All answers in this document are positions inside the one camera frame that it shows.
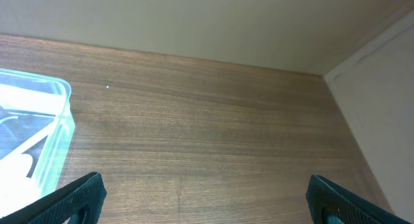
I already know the clear right plastic container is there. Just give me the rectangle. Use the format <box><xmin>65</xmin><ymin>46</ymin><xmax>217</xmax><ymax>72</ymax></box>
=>
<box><xmin>1</xmin><ymin>69</ymin><xmax>75</xmax><ymax>217</ymax></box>

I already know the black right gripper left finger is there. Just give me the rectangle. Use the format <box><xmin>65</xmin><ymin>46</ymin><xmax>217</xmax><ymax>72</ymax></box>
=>
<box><xmin>1</xmin><ymin>172</ymin><xmax>107</xmax><ymax>224</ymax></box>

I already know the white plastic spoon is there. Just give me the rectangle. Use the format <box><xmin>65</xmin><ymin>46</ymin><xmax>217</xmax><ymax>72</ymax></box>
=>
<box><xmin>1</xmin><ymin>135</ymin><xmax>49</xmax><ymax>187</ymax></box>

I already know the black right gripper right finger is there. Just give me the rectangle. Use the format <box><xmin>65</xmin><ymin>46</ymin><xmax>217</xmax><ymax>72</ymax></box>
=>
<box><xmin>306</xmin><ymin>175</ymin><xmax>409</xmax><ymax>224</ymax></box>

